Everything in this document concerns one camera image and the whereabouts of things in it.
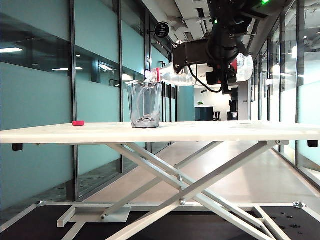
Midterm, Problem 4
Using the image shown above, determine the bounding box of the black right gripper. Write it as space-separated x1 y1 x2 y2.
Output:
206 31 251 95

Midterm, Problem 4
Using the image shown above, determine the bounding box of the clear red-label water bottle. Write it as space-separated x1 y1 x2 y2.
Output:
145 52 255 87

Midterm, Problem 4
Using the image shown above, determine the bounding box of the dark teal background counter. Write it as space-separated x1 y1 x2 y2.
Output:
194 106 214 122

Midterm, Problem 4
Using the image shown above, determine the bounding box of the round black hanging sign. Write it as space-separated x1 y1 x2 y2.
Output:
154 22 171 39

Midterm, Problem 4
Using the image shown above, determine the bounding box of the transparent grey plastic cup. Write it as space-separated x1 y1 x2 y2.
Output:
126 80 163 130

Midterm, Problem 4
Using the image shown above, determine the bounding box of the black base board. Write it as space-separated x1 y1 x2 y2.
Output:
0 204 320 240

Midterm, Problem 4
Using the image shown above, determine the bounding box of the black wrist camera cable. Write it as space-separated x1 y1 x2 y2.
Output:
187 64 224 94

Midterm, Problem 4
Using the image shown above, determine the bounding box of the dark right wrist camera box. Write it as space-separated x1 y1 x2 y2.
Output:
171 40 213 76

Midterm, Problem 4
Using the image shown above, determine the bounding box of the white scissor lift table frame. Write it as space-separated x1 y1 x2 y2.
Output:
0 140 320 240

